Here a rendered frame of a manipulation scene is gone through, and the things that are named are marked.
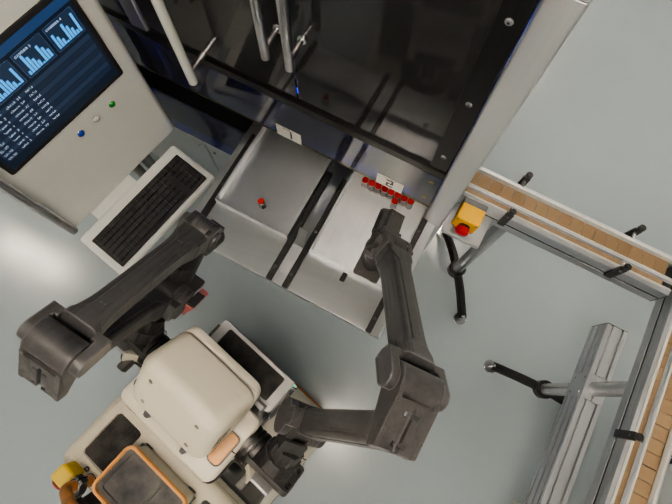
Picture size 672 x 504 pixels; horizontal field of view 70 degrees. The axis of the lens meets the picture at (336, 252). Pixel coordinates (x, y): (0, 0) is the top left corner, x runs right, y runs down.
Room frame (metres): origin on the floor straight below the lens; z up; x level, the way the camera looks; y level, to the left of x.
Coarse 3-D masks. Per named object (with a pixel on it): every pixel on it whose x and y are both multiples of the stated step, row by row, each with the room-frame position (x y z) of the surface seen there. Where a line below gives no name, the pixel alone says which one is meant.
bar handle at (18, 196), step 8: (0, 184) 0.44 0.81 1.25; (8, 184) 0.46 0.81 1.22; (8, 192) 0.44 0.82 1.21; (16, 192) 0.45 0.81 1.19; (16, 200) 0.44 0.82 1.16; (24, 200) 0.44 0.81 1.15; (32, 200) 0.45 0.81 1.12; (32, 208) 0.44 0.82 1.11; (40, 208) 0.45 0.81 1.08; (48, 216) 0.44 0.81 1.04; (56, 216) 0.45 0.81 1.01; (56, 224) 0.44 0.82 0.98; (64, 224) 0.44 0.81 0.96; (72, 232) 0.44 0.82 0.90
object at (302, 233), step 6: (300, 228) 0.47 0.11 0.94; (300, 234) 0.45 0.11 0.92; (306, 234) 0.45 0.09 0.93; (300, 240) 0.44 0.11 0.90; (294, 246) 0.43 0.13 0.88; (300, 246) 0.43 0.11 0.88; (294, 252) 0.41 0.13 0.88; (288, 258) 0.39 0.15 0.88; (294, 258) 0.39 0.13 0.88; (282, 264) 0.37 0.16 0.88; (288, 264) 0.37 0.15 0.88; (282, 270) 0.35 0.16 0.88; (288, 270) 0.35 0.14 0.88
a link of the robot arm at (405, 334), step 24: (384, 240) 0.30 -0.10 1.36; (384, 264) 0.25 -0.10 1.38; (408, 264) 0.25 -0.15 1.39; (384, 288) 0.19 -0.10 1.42; (408, 288) 0.18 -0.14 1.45; (408, 312) 0.13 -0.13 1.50; (408, 336) 0.09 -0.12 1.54; (384, 360) 0.05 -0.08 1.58; (408, 360) 0.05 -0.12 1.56; (432, 360) 0.05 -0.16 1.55; (384, 384) 0.01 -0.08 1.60
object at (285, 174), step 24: (264, 144) 0.77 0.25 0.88; (288, 144) 0.78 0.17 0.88; (240, 168) 0.68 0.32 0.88; (264, 168) 0.69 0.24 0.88; (288, 168) 0.69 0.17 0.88; (312, 168) 0.69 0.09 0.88; (240, 192) 0.60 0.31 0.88; (264, 192) 0.60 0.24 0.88; (288, 192) 0.61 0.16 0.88; (312, 192) 0.60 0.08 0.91; (264, 216) 0.52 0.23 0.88; (288, 216) 0.52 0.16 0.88
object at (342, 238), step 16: (352, 176) 0.66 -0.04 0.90; (352, 192) 0.61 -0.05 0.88; (368, 192) 0.62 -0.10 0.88; (336, 208) 0.56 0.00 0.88; (352, 208) 0.56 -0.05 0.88; (368, 208) 0.56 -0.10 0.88; (400, 208) 0.57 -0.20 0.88; (416, 208) 0.57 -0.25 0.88; (336, 224) 0.50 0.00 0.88; (352, 224) 0.50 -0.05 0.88; (368, 224) 0.51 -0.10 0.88; (416, 224) 0.50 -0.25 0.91; (320, 240) 0.45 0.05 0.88; (336, 240) 0.45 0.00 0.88; (352, 240) 0.45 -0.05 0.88; (320, 256) 0.39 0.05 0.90; (336, 256) 0.40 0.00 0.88; (352, 256) 0.40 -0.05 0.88; (352, 272) 0.35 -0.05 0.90
